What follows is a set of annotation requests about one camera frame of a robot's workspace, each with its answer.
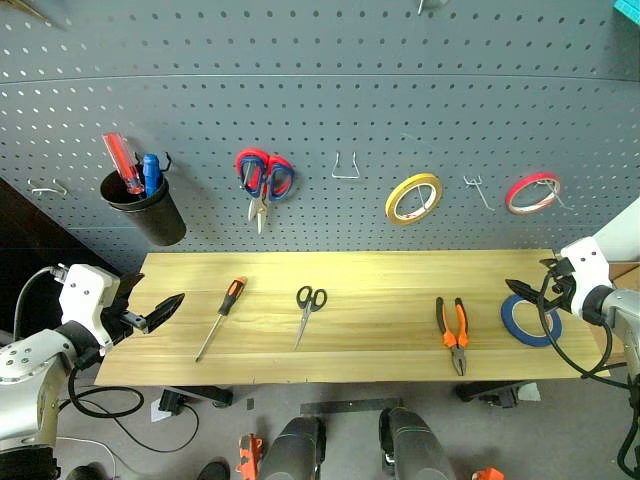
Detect silver flat loop hook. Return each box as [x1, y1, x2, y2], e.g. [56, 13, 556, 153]
[27, 177, 70, 197]

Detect orange and black pliers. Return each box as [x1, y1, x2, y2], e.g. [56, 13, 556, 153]
[434, 296, 472, 378]

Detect grey left wrist cable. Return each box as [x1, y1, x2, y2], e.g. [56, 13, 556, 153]
[11, 266, 69, 342]

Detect brown cardboard box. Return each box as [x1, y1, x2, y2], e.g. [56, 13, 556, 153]
[606, 262, 640, 292]

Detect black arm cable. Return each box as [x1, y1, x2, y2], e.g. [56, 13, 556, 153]
[536, 278, 640, 480]
[66, 366, 147, 420]

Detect red and blue scissors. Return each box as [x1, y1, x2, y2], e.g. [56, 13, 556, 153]
[234, 147, 296, 235]

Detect yellow tape roll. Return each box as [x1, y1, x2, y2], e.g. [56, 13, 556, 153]
[383, 172, 445, 227]

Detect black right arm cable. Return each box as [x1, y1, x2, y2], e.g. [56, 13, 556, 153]
[536, 278, 640, 480]

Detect black shoe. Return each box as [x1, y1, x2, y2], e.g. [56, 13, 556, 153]
[196, 461, 232, 480]

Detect black table foot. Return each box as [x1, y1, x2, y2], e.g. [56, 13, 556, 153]
[162, 385, 235, 409]
[454, 381, 524, 410]

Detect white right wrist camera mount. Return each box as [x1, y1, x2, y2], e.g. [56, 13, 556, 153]
[559, 236, 615, 321]

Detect orange and black screwdriver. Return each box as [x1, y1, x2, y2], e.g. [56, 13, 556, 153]
[194, 275, 249, 363]

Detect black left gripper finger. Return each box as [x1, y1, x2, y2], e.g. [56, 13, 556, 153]
[144, 292, 187, 334]
[118, 272, 147, 304]

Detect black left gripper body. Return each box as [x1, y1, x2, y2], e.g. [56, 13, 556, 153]
[101, 282, 152, 352]

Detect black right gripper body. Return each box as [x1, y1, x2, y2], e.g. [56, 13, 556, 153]
[541, 263, 577, 316]

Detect wide silver wire hook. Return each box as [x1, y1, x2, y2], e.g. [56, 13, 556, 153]
[331, 151, 361, 180]

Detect teal foam block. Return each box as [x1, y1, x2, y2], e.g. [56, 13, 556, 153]
[611, 0, 640, 30]

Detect silver double-prong peg hook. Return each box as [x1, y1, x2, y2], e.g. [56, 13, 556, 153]
[462, 174, 497, 212]

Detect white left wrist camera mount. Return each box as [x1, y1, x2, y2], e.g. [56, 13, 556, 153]
[57, 263, 122, 352]

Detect grey metal floor plate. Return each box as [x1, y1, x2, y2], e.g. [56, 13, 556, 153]
[299, 397, 404, 417]

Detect dark side cabinet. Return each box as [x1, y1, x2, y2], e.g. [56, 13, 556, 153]
[0, 177, 123, 332]

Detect thin black floor cable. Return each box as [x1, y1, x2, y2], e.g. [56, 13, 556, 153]
[112, 399, 201, 455]

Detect grey perforated pegboard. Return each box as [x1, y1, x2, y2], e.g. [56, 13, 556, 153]
[0, 0, 640, 274]

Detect white slanted post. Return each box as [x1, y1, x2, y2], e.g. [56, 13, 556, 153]
[593, 196, 640, 265]

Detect black adapter on white paper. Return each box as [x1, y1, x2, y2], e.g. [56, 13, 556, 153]
[151, 389, 190, 424]

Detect thin white floor cable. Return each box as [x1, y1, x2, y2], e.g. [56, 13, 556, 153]
[56, 436, 119, 477]

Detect dark rounded robot leg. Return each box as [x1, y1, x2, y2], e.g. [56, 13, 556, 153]
[378, 406, 457, 480]
[258, 415, 327, 480]

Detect red tape roll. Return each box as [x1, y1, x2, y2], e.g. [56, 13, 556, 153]
[504, 172, 563, 217]

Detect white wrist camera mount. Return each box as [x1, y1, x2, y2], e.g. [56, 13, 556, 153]
[559, 236, 615, 321]
[57, 263, 122, 352]

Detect blue tape roll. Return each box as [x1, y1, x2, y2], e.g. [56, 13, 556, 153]
[500, 293, 565, 348]

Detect black scissors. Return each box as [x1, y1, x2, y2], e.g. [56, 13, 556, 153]
[292, 284, 329, 352]

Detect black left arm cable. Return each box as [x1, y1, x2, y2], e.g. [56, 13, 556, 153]
[66, 366, 147, 420]

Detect black cup holder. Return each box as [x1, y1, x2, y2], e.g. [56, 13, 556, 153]
[99, 169, 188, 248]

